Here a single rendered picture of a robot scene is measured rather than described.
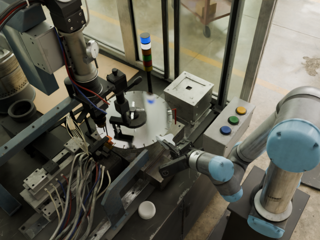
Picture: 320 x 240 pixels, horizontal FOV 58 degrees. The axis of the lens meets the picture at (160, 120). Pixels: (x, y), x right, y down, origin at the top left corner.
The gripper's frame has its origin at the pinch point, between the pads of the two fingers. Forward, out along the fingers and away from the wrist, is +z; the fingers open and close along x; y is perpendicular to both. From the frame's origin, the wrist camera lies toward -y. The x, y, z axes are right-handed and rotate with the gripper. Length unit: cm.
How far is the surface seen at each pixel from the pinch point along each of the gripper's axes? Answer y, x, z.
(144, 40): 22.3, 41.2, 16.0
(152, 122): 4.3, 10.8, 5.3
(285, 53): 214, -45, 90
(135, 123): -1.7, 13.9, 8.3
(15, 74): -26, 50, 59
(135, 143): -7.6, 8.7, 2.2
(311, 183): 96, -96, 8
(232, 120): 32.7, -3.2, -9.7
